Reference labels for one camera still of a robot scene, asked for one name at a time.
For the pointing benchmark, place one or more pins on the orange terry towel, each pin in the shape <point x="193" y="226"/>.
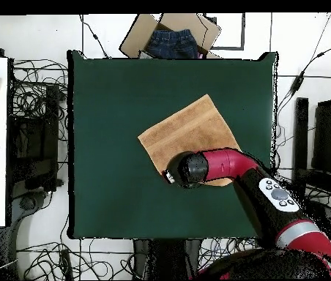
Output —
<point x="189" y="128"/>

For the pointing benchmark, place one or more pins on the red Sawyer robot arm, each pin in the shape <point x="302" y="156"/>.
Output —
<point x="227" y="164"/>

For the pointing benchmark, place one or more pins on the dark green table cloth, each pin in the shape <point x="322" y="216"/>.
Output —
<point x="109" y="190"/>

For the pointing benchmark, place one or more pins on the blue denim jeans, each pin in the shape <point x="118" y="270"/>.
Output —
<point x="171" y="44"/>

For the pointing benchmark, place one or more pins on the brown cardboard box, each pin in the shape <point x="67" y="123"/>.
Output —
<point x="136" y="38"/>

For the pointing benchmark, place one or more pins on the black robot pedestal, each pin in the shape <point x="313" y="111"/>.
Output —
<point x="159" y="257"/>

